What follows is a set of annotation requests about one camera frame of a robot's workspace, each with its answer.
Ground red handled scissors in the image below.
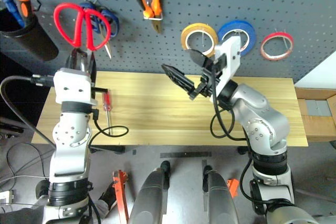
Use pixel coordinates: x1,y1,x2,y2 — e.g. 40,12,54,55
53,2,113,74

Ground black left camera cable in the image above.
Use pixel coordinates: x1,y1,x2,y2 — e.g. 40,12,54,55
0,74,57,152

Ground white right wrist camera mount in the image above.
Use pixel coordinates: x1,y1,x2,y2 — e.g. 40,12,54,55
214,35,242,92

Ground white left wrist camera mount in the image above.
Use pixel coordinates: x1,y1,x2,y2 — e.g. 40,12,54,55
52,68,99,105

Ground brown cardboard box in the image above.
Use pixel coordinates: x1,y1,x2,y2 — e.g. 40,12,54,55
294,87,336,144

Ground blue handled screwdriver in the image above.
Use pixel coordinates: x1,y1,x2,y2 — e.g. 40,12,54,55
1,0,26,29

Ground metal wire loop hook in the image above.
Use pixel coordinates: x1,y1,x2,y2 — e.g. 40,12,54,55
143,12,164,22

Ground yellow tape roll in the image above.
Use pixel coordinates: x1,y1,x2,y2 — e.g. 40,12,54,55
180,22,219,59

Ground grey robot leg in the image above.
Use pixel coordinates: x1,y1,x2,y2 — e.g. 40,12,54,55
129,160,172,224
202,165,240,224

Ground grey left robot leg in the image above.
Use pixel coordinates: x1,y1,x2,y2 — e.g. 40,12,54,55
129,160,172,224

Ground red handled screwdriver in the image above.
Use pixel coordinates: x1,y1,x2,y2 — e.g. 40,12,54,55
101,89,114,136

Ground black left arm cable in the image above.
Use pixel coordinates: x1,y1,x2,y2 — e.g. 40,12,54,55
88,108,130,149

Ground blue handled scissors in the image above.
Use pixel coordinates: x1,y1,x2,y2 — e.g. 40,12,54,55
78,1,121,60

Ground black plastic tool cup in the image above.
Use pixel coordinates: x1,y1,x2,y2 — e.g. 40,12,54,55
0,11,59,63

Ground orange metal bracket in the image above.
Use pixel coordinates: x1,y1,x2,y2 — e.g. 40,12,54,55
112,169,130,224
226,178,240,199

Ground red tape roll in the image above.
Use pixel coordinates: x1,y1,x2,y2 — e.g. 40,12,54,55
260,31,295,62

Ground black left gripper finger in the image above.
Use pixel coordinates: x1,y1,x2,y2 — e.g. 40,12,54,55
65,48,81,65
87,50,98,65

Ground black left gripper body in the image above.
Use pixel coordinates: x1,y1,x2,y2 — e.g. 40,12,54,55
65,61,97,72

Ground grey right robot leg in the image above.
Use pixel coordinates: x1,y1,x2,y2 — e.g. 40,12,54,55
202,165,240,224

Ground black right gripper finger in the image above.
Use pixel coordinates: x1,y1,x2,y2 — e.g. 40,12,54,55
161,63,196,97
188,49,212,70

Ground dark grey pegboard wall panel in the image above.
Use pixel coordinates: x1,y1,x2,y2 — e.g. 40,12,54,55
0,0,336,84

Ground orange and black screwdriver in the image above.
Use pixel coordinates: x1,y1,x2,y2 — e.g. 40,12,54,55
14,0,36,26

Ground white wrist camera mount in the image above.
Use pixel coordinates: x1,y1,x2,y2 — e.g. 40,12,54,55
52,68,99,105
214,35,242,92

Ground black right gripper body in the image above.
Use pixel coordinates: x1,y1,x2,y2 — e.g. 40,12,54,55
188,54,228,102

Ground blue tape roll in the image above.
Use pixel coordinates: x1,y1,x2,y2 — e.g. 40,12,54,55
217,19,257,58

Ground orange and black pliers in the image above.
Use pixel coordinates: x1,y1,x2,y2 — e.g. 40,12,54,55
129,0,164,35

